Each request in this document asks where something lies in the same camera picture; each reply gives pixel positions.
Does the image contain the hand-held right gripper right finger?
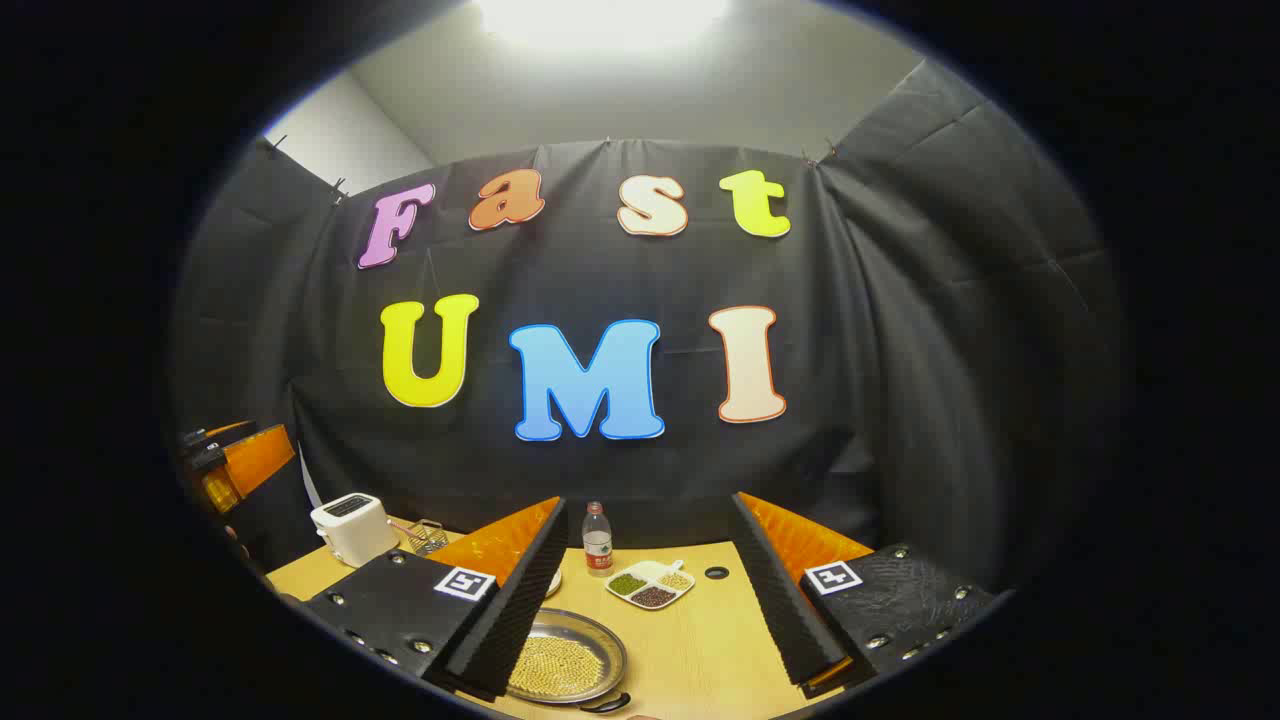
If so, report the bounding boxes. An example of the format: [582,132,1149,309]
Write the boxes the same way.
[730,492,1001,699]

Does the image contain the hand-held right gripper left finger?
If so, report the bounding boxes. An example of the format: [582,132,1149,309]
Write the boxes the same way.
[300,497,569,701]

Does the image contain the steel pot with black handle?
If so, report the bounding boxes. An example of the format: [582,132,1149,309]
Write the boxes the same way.
[505,607,632,714]

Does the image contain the pile of soybeans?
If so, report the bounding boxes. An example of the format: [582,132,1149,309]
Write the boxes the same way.
[510,636,606,699]

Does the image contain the clear plastic water bottle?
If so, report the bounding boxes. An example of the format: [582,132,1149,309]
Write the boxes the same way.
[582,501,614,578]

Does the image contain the white toaster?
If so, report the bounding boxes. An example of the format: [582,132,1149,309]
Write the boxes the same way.
[310,493,401,568]

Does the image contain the white divided dish of beans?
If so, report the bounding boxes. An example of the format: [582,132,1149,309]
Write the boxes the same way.
[605,559,696,611]

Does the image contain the black backdrop cloth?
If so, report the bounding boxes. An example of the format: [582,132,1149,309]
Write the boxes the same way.
[170,60,1131,601]

